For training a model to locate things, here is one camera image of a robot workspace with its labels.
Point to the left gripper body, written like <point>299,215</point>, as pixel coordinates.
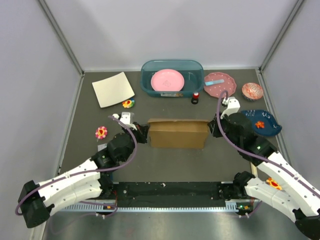
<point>140,137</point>

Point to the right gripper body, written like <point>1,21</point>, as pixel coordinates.
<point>216,131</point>

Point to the brown cardboard box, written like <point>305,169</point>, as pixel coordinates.
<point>178,133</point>

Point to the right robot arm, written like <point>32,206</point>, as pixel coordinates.
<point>297,199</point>

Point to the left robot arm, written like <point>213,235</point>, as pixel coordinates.
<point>37,202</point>

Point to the red black stamp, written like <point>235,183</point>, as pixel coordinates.
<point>195,98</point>

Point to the multicolour flower toy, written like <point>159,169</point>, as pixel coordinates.
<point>128,103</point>

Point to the pink polka dot plate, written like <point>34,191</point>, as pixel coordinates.
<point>229,84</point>

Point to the red pink flower toy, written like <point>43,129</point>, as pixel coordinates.
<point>101,132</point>

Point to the blue pink spoon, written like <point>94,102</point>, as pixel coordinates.
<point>214,82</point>

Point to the blue packaged item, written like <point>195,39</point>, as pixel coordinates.
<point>101,146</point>

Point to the red orange candy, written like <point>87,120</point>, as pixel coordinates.
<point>260,125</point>

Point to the dark blue leaf dish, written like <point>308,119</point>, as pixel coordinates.
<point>272,128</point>

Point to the white square plate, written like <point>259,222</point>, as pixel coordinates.
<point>113,90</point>

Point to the pink round plate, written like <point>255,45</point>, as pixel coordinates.
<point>167,80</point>

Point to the teal plastic basin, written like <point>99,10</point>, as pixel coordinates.
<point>191,70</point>

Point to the wooden stick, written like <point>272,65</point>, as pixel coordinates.
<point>254,170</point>

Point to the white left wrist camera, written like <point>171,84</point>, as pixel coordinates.
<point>127,119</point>

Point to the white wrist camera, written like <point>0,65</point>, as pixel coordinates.
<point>127,119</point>
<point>231,105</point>

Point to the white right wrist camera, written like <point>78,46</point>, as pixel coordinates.
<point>231,105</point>

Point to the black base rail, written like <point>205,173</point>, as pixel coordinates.
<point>214,190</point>

